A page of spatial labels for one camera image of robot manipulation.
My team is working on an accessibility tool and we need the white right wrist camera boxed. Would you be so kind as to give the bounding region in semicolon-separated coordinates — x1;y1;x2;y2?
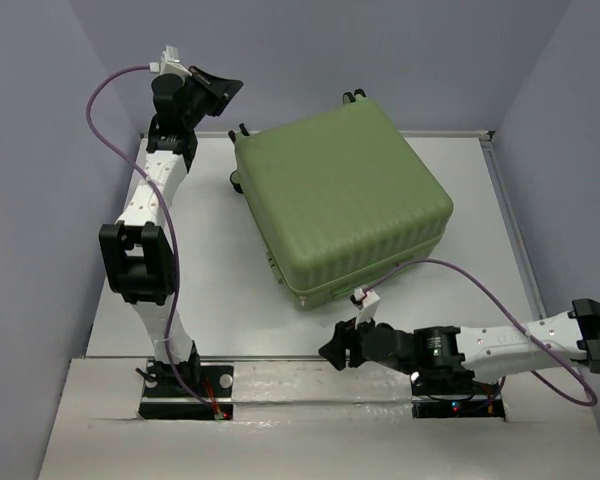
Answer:
351;287;380;327

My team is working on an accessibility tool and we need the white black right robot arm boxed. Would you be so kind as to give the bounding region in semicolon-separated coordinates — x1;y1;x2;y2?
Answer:
319;293;600;395

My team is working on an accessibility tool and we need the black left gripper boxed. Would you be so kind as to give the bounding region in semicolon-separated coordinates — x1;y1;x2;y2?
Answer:
181;65;242;130

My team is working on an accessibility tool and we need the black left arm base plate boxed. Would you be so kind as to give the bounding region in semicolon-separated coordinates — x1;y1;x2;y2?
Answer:
135;359;234;421

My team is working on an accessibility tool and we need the light green hard suitcase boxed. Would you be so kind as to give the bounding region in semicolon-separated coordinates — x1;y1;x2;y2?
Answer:
229;89;454;310

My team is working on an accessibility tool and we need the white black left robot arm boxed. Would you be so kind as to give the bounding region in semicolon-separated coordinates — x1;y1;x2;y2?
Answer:
98;61;243;395

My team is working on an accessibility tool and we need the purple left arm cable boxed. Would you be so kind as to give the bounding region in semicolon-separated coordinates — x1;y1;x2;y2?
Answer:
87;63;226;419

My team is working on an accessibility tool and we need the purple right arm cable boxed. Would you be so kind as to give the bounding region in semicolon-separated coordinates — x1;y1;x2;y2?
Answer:
362;258;599;407

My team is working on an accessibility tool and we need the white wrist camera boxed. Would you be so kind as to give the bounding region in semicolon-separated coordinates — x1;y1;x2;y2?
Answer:
351;287;380;327
149;45;191;78

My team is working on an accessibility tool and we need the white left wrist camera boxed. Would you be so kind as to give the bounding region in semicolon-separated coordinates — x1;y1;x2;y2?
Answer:
149;45;191;78

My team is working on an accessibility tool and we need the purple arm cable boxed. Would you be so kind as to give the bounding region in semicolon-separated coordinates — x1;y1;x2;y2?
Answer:
362;258;599;407
87;63;226;419

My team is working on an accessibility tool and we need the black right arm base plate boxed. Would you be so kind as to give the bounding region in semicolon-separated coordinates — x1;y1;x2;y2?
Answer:
410;373;506;420

